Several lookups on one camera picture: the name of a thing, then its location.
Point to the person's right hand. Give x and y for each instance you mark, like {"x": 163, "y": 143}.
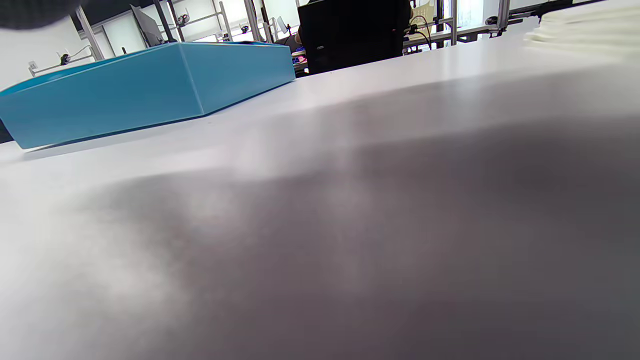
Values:
{"x": 30, "y": 12}

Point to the blue file box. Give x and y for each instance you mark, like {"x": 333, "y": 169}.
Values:
{"x": 125, "y": 95}

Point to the grey monitor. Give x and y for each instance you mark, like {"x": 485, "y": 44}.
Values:
{"x": 147, "y": 25}

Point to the black mesh office chair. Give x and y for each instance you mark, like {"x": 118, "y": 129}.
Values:
{"x": 350, "y": 35}

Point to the stack of lined papers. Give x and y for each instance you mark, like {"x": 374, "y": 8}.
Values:
{"x": 585, "y": 30}

